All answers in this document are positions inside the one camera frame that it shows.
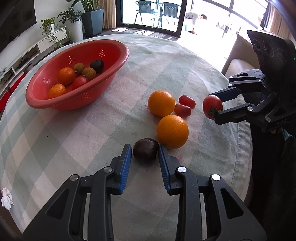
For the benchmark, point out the round red tomato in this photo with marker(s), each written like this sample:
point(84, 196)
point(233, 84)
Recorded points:
point(211, 105)

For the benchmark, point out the black wall television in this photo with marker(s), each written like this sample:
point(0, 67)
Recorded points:
point(16, 17)

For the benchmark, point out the dark plum in bowl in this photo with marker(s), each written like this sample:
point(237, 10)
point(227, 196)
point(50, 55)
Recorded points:
point(97, 65)

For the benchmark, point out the beige sofa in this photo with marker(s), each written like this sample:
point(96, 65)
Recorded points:
point(241, 58)

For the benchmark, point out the crumpled white tissue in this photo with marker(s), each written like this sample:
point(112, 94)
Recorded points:
point(6, 200)

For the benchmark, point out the red cherry tomato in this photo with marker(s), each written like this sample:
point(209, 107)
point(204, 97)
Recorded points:
point(182, 110)
point(187, 101)

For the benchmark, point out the bushy plant white pot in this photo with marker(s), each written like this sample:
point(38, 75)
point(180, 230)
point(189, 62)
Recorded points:
point(72, 19)

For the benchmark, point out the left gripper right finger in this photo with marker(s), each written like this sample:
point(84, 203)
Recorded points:
point(168, 165)

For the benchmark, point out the red tomato in bowl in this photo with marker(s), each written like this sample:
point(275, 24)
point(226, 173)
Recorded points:
point(78, 82)

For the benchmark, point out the balcony chair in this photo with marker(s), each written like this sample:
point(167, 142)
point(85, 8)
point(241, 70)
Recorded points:
point(147, 7)
point(170, 10)

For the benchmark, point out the right red storage box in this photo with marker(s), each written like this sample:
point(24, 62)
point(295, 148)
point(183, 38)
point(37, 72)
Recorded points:
point(14, 84)

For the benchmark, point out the brown kiwi fruit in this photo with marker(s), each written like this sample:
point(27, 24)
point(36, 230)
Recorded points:
point(89, 73)

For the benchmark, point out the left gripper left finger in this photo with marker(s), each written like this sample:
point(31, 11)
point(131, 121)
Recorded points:
point(121, 165)

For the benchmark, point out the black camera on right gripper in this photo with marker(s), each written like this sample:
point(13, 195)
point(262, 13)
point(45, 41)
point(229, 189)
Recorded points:
point(276, 56)

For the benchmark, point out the red storage box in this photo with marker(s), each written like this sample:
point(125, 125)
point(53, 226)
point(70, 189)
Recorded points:
point(4, 99)
point(14, 84)

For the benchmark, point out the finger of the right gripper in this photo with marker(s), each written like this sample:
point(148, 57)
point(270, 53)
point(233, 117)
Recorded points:
point(235, 115)
point(227, 94)

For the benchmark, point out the large orange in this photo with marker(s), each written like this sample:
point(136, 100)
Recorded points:
point(172, 131)
point(161, 103)

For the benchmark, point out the beige curtain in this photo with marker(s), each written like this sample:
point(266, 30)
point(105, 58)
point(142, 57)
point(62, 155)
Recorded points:
point(109, 16)

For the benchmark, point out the dark purple plum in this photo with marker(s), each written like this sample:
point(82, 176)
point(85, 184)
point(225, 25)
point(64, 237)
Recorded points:
point(145, 150)

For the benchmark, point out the red plastic colander bowl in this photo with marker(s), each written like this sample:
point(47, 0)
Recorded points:
point(76, 76)

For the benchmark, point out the tangerine in bowl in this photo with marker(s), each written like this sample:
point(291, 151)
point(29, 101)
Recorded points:
point(66, 76)

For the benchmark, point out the left red storage box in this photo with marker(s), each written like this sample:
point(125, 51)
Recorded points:
point(4, 99)

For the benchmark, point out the person on balcony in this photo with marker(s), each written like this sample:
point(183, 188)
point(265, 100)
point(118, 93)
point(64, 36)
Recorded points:
point(191, 19)

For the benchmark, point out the tall plant blue pot right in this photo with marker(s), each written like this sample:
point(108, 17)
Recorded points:
point(92, 18)

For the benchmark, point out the white tv console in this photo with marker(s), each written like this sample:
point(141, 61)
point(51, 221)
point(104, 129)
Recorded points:
point(25, 60)

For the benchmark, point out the trailing plant on console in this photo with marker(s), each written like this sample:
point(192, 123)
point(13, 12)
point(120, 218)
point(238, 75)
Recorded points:
point(56, 34)

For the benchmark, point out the small orange tangerine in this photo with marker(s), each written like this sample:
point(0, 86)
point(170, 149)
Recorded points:
point(56, 91)

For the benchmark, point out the checked green white tablecloth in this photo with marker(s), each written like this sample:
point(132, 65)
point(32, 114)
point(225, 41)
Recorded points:
point(40, 149)

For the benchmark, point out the greenish brown fruit in bowl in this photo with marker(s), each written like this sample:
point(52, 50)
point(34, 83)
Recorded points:
point(78, 68)

